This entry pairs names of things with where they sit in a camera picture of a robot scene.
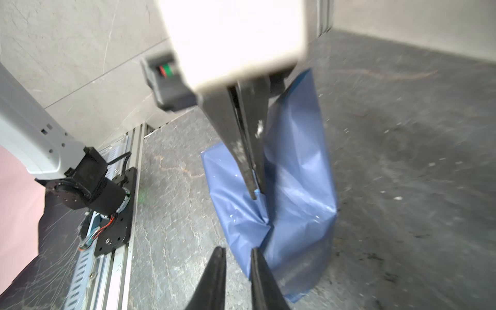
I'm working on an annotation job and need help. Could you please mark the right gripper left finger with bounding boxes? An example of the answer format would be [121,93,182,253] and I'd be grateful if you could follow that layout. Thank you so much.
[185,246,227,310]

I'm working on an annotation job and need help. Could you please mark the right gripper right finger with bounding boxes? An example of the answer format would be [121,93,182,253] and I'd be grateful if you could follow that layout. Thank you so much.
[250,248,290,310]

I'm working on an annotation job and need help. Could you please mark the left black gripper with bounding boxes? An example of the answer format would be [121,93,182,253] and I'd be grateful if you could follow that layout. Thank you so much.
[141,52,270,200]

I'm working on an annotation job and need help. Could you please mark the light blue wrapping paper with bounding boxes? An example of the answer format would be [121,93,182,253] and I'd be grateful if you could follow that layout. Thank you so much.
[201,70,338,302]

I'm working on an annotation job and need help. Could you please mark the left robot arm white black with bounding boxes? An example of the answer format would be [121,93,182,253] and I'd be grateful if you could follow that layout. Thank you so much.
[1,54,272,216]

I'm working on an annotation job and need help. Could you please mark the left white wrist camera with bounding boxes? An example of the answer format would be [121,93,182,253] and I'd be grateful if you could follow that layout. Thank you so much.
[156,0,308,94]

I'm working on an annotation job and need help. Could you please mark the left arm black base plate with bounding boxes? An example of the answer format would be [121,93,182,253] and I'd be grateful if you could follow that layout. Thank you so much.
[79,167,138,257]

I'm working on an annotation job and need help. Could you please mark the aluminium mounting rail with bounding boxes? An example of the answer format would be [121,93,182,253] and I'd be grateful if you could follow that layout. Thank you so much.
[62,123,149,309]

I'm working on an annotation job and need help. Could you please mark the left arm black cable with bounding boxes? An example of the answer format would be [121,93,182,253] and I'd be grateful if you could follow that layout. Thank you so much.
[105,150,133,177]

